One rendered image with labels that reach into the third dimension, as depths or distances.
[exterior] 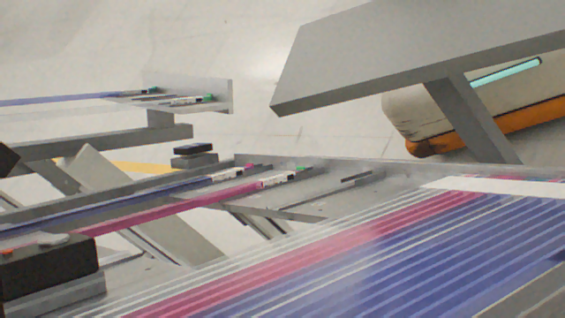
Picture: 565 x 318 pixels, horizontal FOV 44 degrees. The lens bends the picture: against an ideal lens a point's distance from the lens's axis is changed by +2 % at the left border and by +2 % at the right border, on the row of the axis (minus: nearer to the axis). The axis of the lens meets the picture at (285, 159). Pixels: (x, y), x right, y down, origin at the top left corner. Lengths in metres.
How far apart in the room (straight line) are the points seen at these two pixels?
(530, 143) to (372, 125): 0.53
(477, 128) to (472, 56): 0.31
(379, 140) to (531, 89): 0.57
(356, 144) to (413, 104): 0.46
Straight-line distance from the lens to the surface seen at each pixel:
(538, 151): 1.81
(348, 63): 1.35
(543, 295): 0.45
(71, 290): 0.57
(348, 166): 0.94
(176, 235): 1.42
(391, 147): 2.05
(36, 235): 0.84
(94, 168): 1.32
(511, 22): 1.20
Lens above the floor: 1.32
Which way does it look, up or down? 35 degrees down
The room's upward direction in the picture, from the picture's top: 44 degrees counter-clockwise
